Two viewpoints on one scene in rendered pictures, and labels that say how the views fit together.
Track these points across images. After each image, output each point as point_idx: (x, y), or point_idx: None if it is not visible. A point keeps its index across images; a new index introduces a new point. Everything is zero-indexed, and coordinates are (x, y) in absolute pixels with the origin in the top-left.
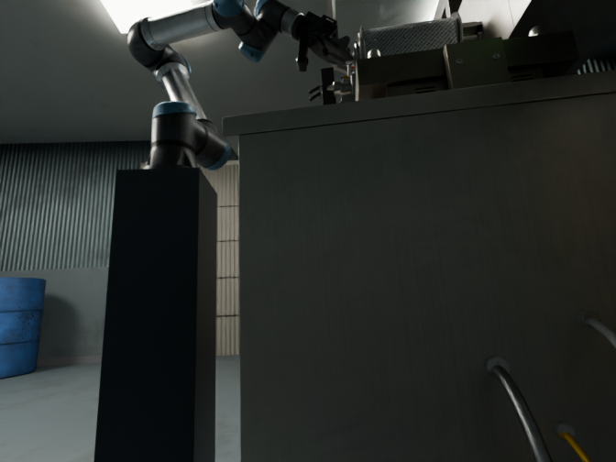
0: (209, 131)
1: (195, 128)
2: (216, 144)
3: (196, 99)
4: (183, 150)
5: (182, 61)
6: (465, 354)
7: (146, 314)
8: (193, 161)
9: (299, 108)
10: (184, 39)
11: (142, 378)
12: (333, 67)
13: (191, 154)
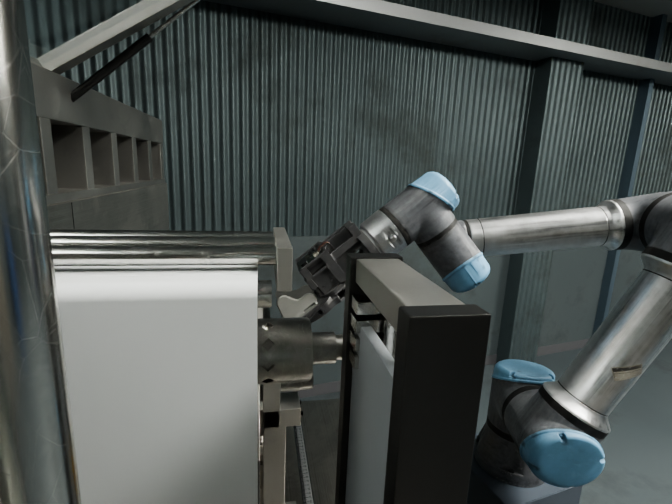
0: (509, 407)
1: (495, 399)
2: (511, 431)
3: (598, 339)
4: (485, 423)
5: (666, 238)
6: None
7: None
8: (483, 440)
9: (315, 400)
10: (551, 248)
11: None
12: (347, 255)
13: (487, 430)
